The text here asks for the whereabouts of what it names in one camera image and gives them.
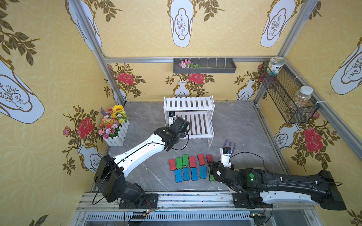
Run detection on green eraser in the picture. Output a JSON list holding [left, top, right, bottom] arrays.
[[209, 174, 215, 181], [175, 157, 183, 170], [182, 154, 189, 167]]

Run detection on blue eraser bottom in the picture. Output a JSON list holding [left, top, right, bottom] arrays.
[[183, 168, 190, 181], [174, 169, 183, 183], [191, 168, 199, 181], [199, 166, 207, 179]]

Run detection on green eraser top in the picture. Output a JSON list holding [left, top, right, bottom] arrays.
[[175, 157, 183, 170], [182, 154, 189, 167]]

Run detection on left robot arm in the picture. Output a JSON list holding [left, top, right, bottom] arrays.
[[94, 117, 190, 208]]

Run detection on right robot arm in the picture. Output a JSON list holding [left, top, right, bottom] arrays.
[[208, 162, 347, 211]]

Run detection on white slatted wooden shelf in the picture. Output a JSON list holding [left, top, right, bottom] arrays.
[[164, 96, 215, 146]]

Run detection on pink flower in tray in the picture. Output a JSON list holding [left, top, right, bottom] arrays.
[[179, 59, 201, 69]]

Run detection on artificial flowers in white planter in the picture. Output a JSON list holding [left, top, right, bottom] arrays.
[[99, 105, 130, 147]]

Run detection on jar of colourful beads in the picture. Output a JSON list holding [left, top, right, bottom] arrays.
[[292, 86, 314, 108]]

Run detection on jar with green label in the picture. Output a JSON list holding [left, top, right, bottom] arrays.
[[266, 56, 286, 76]]

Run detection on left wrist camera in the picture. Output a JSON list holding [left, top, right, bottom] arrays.
[[168, 111, 177, 126]]

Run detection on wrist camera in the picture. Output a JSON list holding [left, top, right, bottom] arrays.
[[220, 147, 232, 168], [168, 111, 177, 126]]

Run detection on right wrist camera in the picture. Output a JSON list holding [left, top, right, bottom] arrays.
[[220, 147, 232, 168]]

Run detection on purple garden fork pink handle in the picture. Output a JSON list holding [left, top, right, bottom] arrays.
[[223, 139, 237, 154]]

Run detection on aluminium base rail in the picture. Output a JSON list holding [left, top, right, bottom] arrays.
[[71, 191, 323, 226]]

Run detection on grey wall tray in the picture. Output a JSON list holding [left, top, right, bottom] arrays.
[[173, 57, 237, 74]]

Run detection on black wire wall basket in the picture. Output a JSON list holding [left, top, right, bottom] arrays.
[[260, 62, 319, 124]]

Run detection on aluminium frame post left rear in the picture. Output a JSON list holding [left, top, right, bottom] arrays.
[[65, 1, 126, 105]]

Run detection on aluminium frame post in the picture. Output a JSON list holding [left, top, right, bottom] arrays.
[[252, 0, 319, 104], [65, 1, 126, 105]]

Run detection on aluminium frame post right rear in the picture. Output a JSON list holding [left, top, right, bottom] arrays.
[[252, 0, 319, 104]]

